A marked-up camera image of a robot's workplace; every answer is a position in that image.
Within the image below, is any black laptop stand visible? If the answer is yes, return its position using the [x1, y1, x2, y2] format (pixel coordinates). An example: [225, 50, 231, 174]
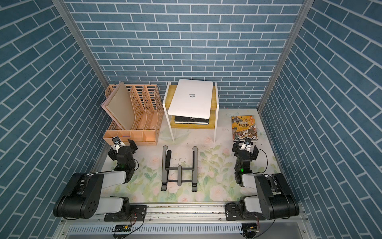
[161, 145, 198, 192]

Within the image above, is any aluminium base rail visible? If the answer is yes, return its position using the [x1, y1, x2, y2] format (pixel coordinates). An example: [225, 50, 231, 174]
[53, 203, 315, 239]

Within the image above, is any white metal wooden shelf rack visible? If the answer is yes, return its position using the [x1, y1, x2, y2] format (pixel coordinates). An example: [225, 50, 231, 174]
[163, 79, 219, 140]

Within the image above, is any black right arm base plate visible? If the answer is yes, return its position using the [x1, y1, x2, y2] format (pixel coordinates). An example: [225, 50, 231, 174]
[224, 203, 266, 221]

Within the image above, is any beige file folder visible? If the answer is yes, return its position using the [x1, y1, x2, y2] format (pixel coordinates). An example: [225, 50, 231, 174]
[108, 82, 135, 130]

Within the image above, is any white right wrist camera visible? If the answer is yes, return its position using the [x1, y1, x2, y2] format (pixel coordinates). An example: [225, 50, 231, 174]
[240, 138, 252, 152]

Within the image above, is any black Moon and Sixpence book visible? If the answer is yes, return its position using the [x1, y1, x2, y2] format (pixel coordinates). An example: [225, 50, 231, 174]
[174, 116, 210, 124]

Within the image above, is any peach plastic file organizer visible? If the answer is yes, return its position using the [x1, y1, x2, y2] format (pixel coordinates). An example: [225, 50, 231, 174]
[103, 84, 164, 146]

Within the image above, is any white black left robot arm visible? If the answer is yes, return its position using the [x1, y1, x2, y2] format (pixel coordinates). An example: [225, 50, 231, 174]
[53, 136, 139, 222]

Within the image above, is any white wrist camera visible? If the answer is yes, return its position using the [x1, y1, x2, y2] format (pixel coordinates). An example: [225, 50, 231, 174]
[112, 136, 125, 151]
[240, 138, 252, 152]

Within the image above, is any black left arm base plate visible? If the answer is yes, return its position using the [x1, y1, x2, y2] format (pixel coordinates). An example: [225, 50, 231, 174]
[104, 205, 147, 222]

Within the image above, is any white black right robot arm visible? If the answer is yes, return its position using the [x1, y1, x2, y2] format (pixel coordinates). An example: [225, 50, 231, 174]
[225, 141, 299, 221]

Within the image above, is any floral table mat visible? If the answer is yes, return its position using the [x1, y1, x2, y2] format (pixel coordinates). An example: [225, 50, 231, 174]
[98, 108, 283, 204]

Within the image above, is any colourful illustrated children's book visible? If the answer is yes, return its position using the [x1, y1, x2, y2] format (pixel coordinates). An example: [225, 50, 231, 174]
[231, 115, 258, 141]

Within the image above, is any silver Apple laptop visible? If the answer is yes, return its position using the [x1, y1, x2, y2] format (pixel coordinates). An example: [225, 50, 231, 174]
[168, 79, 213, 119]

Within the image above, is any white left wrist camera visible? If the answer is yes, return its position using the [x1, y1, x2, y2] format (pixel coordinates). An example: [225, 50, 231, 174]
[112, 136, 125, 151]

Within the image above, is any green circuit board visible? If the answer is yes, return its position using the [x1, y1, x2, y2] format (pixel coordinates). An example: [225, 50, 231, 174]
[112, 225, 132, 235]

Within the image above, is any white slotted cable duct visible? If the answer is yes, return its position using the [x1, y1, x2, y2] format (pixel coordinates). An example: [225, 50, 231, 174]
[67, 223, 243, 236]

